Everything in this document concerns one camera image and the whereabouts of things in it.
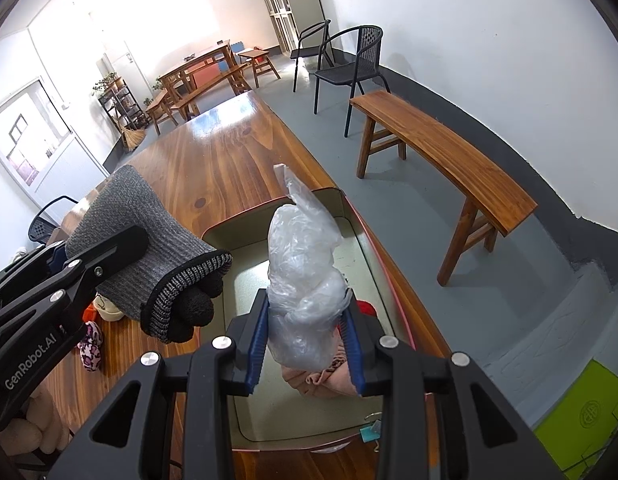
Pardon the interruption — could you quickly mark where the person's left hand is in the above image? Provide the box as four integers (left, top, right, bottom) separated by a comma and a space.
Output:
0, 394, 70, 466

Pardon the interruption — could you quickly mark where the blue binder clip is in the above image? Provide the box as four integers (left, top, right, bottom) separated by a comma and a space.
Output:
359, 412, 384, 453

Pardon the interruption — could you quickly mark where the white framed window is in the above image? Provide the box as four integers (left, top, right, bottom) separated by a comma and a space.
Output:
0, 77, 72, 188

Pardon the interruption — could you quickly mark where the black mesh chair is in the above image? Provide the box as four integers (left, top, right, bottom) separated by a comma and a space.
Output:
28, 195, 80, 248

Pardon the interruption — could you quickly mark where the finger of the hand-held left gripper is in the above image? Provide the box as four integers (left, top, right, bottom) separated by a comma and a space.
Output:
0, 225, 150, 333
0, 242, 70, 303

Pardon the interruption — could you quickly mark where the grey knit glove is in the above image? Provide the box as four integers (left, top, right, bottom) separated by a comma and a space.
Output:
64, 165, 234, 346

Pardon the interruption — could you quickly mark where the cream knit cloth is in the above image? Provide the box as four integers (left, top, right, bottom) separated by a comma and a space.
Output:
96, 294, 126, 322

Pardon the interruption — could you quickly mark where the black metal chair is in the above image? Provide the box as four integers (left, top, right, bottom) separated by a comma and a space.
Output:
290, 19, 334, 93
314, 25, 390, 138

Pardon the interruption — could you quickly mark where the short wooden bench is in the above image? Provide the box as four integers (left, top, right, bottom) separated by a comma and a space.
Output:
145, 90, 180, 136

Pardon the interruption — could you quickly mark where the leopard print sock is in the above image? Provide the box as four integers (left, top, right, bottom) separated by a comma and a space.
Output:
79, 321, 104, 372

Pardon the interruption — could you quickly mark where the red ball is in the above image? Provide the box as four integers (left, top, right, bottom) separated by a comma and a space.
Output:
355, 299, 386, 320

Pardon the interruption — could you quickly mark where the long wooden bench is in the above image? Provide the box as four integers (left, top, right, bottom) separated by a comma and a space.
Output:
349, 91, 540, 287

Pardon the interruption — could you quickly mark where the small wooden stool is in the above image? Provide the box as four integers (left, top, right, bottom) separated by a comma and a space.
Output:
237, 47, 281, 88

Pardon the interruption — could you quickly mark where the pink knit cloth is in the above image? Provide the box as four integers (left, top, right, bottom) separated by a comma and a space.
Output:
281, 327, 354, 401

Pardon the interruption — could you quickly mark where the orange panel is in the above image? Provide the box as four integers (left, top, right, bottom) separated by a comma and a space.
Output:
191, 65, 220, 92

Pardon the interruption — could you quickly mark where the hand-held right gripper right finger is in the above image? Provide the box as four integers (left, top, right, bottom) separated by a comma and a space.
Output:
339, 287, 564, 480

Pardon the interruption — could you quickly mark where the straw broom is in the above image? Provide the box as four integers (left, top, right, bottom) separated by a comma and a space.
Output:
120, 110, 146, 152

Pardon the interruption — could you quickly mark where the black plant rack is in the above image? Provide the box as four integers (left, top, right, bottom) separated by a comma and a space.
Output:
92, 72, 150, 133

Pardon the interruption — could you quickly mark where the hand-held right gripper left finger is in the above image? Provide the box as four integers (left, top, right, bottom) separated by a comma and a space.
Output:
59, 287, 270, 480

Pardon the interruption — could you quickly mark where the grey metal cabinet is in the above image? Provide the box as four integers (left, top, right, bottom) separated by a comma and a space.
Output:
256, 0, 326, 58

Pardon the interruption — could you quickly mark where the wooden dining table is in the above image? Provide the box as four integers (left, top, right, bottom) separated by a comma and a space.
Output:
159, 40, 252, 106

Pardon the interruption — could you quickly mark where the red metal tin container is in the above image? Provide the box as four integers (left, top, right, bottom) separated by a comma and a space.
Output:
199, 187, 452, 456

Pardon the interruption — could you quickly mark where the clear plastic bag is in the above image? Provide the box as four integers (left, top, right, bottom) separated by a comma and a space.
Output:
266, 162, 352, 371

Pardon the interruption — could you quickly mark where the green cardboard box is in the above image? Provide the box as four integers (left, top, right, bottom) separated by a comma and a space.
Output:
534, 360, 618, 476

